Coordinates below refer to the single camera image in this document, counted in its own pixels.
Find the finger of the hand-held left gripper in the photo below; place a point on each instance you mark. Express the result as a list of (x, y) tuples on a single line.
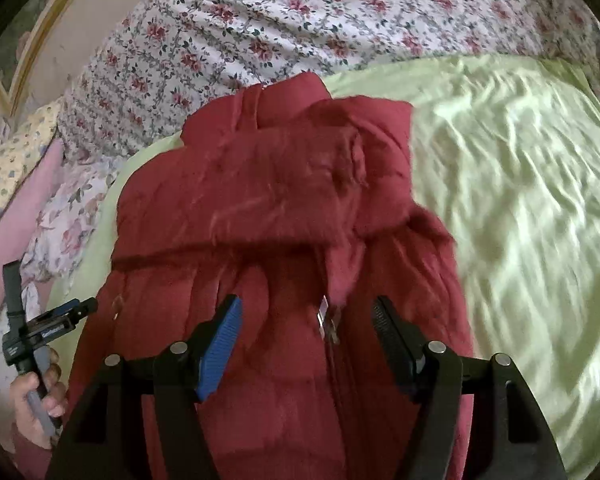
[(72, 308)]

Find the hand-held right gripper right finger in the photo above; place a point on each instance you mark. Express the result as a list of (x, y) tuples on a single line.
[(390, 340)]

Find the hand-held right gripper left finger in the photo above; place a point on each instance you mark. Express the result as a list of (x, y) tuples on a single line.
[(220, 345)]

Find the red quilted jacket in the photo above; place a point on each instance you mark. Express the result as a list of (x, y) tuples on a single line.
[(260, 200)]

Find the person's left forearm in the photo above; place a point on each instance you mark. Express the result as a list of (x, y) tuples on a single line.
[(30, 460)]

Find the person's left hand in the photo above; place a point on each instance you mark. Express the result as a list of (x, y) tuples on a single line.
[(25, 405)]

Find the pink pillow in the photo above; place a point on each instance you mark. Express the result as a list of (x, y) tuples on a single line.
[(15, 230)]

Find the white large-flower pillow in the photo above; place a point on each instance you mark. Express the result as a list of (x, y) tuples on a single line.
[(70, 210)]

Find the yellow floral pillow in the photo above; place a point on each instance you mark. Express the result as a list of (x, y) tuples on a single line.
[(10, 170)]

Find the light green bed sheet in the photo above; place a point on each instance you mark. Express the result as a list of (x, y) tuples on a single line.
[(520, 220)]

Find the red rose floral quilt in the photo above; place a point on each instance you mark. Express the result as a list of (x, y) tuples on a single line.
[(290, 30)]

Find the gold framed wall picture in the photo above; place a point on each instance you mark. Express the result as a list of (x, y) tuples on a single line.
[(35, 35)]

